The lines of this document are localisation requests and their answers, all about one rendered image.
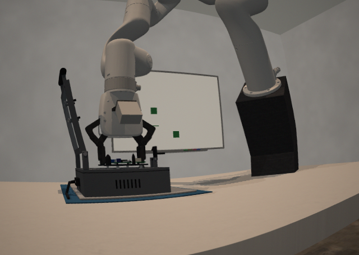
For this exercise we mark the green circuit board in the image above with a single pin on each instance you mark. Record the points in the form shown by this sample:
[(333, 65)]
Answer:
[(138, 160)]

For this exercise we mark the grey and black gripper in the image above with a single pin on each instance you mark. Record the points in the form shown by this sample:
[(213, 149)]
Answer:
[(109, 124)]

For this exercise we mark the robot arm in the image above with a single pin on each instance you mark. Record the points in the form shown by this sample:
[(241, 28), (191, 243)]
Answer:
[(123, 61)]

